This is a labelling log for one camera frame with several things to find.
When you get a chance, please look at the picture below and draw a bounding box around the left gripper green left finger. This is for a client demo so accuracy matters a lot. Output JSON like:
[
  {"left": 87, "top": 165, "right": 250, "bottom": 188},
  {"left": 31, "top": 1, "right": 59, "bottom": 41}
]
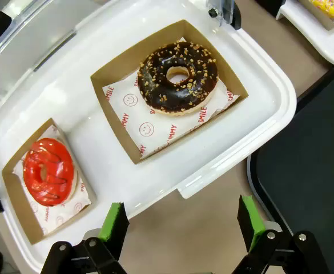
[{"left": 40, "top": 202, "right": 130, "bottom": 274}]

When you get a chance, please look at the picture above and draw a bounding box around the yellow sprinkled donut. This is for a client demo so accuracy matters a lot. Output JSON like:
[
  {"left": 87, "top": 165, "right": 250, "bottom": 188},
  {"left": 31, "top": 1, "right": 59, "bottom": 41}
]
[{"left": 308, "top": 0, "right": 334, "bottom": 19}]

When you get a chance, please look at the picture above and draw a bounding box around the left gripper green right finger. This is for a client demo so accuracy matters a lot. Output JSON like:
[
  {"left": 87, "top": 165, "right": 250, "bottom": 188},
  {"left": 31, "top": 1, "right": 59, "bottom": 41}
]
[{"left": 232, "top": 195, "right": 332, "bottom": 274}]

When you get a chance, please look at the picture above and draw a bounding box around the black serving tray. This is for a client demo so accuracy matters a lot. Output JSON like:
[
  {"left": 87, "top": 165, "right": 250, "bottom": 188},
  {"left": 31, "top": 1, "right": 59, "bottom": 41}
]
[{"left": 246, "top": 67, "right": 334, "bottom": 274}]

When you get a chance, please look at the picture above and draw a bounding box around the brown cardboard donut tray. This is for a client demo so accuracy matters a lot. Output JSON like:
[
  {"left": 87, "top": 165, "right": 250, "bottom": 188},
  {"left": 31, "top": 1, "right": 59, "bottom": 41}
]
[
  {"left": 90, "top": 19, "right": 249, "bottom": 165},
  {"left": 1, "top": 118, "right": 96, "bottom": 245},
  {"left": 297, "top": 0, "right": 334, "bottom": 31}
]

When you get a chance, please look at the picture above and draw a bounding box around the clear display case lid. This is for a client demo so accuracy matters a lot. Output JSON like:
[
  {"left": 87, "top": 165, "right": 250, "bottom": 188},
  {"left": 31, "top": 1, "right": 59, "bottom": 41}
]
[{"left": 0, "top": 0, "right": 242, "bottom": 120}]

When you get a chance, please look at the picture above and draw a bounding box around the chocolate donut with nut crumbs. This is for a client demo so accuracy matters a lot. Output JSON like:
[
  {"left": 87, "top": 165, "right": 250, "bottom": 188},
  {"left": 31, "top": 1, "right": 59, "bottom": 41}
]
[{"left": 137, "top": 41, "right": 219, "bottom": 116}]

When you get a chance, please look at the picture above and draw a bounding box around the white display case base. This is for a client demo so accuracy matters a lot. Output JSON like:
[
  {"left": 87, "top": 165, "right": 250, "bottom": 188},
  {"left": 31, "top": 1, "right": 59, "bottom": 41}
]
[
  {"left": 0, "top": 0, "right": 298, "bottom": 273},
  {"left": 275, "top": 0, "right": 334, "bottom": 68}
]

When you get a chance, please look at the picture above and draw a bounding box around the red glazed donut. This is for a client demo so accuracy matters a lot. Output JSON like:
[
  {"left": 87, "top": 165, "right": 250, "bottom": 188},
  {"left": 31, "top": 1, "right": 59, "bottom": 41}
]
[{"left": 23, "top": 138, "right": 78, "bottom": 207}]

